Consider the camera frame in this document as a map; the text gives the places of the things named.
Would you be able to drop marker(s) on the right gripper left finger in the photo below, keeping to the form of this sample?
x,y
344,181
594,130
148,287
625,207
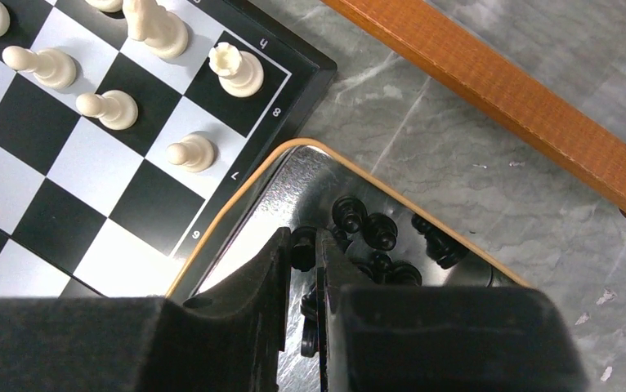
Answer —
x,y
225,339

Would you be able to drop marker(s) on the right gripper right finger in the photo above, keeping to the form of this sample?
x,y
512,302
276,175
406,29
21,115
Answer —
x,y
448,338

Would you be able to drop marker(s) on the black chess piece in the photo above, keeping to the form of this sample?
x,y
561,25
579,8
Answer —
x,y
303,248
380,232
349,214
445,250

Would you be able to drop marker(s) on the black chess piece in tin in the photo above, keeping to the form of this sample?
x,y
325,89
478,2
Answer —
x,y
380,232
445,250
349,214

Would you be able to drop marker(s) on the white pawn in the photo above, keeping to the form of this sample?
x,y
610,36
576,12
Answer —
x,y
50,66
115,109
194,153

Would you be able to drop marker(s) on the black and white chessboard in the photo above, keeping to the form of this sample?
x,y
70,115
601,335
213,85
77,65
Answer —
x,y
90,211

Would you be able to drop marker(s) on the white corner rook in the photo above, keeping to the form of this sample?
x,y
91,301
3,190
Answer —
x,y
240,73

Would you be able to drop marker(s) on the orange wooden shelf rack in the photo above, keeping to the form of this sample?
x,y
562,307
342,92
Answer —
x,y
506,93

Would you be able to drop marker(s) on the white knight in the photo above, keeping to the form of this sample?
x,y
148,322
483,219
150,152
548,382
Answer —
x,y
162,31

